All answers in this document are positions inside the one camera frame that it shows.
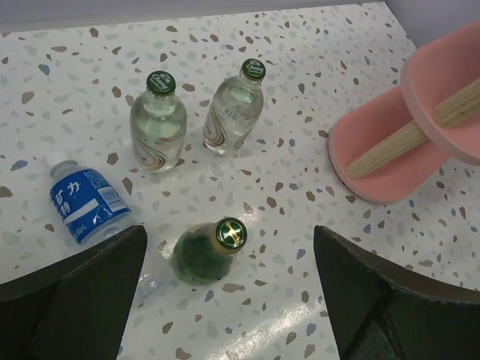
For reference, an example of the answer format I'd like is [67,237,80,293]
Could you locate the pink three-tier shelf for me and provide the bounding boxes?
[328,21,479,204]

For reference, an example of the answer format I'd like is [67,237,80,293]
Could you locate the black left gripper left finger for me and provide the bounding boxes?
[1,225,148,360]

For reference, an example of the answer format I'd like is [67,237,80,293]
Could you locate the clear Chang glass bottle right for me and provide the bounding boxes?
[203,58,266,155]

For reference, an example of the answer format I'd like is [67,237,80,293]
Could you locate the clear chang glass bottle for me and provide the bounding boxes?
[203,58,266,155]
[129,70,188,173]

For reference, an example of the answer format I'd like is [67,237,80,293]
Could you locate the green glass bottle gold cap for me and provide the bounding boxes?
[171,217,248,287]

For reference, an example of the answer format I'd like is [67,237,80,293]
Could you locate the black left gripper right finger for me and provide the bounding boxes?
[313,226,479,359]

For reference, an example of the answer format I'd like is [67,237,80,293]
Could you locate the lying blue label water bottle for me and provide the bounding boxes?
[43,151,137,246]

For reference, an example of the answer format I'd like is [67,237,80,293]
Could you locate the clear Chang glass bottle left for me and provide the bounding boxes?
[129,70,188,173]

